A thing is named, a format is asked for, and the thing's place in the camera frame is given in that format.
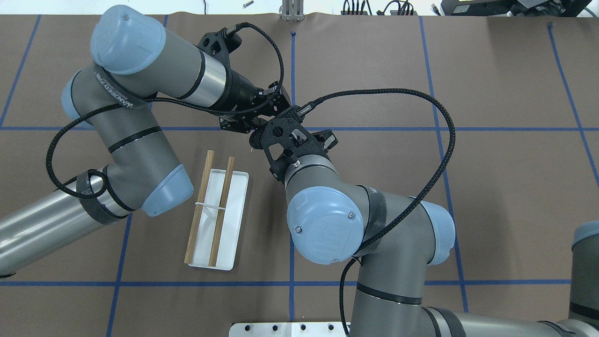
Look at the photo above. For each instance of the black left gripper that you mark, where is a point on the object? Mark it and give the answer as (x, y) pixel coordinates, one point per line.
(237, 95)

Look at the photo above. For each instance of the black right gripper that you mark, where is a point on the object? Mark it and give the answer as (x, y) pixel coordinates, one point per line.
(327, 139)

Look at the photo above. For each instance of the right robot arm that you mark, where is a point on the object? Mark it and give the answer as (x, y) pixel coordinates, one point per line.
(396, 239)

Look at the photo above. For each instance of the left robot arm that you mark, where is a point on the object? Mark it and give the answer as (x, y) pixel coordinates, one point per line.
(136, 62)

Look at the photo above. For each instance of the wooden rack rod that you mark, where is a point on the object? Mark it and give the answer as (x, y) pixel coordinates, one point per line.
(198, 207)
(217, 235)

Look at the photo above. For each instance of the black equipment box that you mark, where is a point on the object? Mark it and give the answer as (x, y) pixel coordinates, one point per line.
(524, 8)

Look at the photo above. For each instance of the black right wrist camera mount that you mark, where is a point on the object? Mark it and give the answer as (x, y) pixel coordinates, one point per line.
(284, 141)

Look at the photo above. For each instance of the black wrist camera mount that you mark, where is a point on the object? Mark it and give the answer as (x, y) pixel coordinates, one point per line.
(220, 44)
(284, 141)

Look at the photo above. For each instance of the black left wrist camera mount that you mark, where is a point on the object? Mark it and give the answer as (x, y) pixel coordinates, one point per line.
(220, 44)

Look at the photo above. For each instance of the aluminium frame post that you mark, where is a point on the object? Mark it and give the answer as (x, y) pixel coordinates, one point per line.
(292, 11)

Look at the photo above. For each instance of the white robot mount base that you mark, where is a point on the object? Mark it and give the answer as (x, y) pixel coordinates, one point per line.
(287, 329)

